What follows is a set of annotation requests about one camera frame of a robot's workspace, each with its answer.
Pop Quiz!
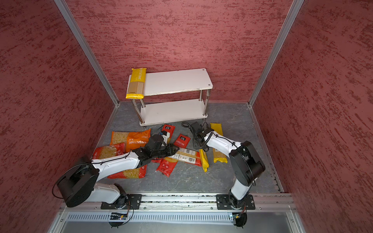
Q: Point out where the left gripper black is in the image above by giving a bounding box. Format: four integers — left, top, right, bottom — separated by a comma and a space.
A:
152, 143, 180, 158

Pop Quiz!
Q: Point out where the yellow spaghetti bag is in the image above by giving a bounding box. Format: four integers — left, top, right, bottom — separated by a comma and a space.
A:
126, 68, 147, 100
199, 149, 209, 172
210, 123, 228, 163

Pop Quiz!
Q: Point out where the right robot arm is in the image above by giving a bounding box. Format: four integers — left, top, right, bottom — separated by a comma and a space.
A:
182, 122, 266, 209

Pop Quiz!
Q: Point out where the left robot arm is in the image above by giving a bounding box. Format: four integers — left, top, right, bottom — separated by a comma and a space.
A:
55, 135, 180, 209

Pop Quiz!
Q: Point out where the white two-tier shelf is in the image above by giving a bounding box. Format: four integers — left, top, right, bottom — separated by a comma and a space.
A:
129, 68, 213, 126

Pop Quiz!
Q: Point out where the clear labelled spaghetti bag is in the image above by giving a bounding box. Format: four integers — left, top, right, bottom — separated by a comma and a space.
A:
171, 148, 202, 167

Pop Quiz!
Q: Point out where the red spaghetti bag right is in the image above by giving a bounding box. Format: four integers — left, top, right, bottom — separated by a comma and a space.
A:
156, 134, 190, 177

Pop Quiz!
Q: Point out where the red spaghetti bag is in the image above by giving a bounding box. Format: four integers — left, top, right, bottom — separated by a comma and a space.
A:
156, 134, 190, 177
149, 124, 175, 163

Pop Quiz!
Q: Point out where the red spaghetti bag left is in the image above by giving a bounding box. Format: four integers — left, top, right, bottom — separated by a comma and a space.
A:
149, 124, 175, 163

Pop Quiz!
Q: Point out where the red macaroni bag large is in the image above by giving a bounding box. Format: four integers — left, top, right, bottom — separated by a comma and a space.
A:
108, 165, 147, 179

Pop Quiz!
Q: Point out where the orange pastatime macaroni bag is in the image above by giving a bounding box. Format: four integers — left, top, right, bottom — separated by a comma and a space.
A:
110, 129, 151, 152

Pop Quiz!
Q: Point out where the red macaroni bag small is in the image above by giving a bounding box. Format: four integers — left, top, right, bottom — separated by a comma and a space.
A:
92, 143, 126, 159

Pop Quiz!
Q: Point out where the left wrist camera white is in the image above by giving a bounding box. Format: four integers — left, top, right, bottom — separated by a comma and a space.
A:
161, 131, 171, 145

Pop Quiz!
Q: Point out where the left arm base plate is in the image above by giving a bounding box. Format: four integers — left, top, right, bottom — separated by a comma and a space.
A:
101, 194, 143, 211

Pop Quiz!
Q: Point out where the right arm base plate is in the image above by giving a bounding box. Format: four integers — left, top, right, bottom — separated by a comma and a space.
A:
216, 194, 255, 210

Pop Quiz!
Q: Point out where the aluminium rail front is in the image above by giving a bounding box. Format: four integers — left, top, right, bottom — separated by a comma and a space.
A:
58, 193, 298, 213

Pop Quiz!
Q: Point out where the right corner aluminium post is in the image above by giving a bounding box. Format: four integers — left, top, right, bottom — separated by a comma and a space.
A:
248, 0, 304, 108

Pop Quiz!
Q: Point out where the corner aluminium post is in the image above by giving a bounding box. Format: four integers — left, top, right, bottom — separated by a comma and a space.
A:
248, 0, 304, 108
54, 0, 120, 107

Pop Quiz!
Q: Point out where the left corner aluminium post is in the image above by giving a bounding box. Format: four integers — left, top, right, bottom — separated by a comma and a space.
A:
54, 0, 120, 107

